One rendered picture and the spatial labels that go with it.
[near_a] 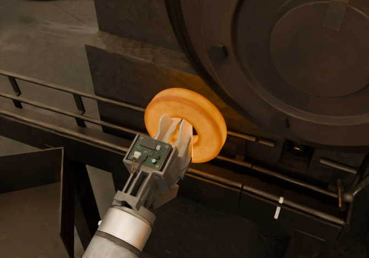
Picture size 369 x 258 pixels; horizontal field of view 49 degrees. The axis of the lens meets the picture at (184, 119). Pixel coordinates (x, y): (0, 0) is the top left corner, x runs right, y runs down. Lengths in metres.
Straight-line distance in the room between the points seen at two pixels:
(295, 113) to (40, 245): 0.59
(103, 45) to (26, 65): 1.55
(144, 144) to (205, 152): 0.15
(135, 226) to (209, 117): 0.22
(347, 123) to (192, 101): 0.28
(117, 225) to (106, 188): 1.09
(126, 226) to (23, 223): 0.38
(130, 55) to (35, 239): 0.43
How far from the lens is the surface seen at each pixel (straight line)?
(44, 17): 2.79
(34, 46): 2.53
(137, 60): 0.83
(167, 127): 0.71
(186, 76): 0.79
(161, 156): 0.63
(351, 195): 0.59
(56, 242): 0.89
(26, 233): 0.93
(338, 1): 0.41
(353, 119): 0.51
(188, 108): 0.69
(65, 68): 2.30
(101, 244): 0.61
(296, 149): 0.84
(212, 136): 0.71
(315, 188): 0.84
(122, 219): 0.61
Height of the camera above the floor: 1.36
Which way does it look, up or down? 45 degrees down
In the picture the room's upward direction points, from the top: straight up
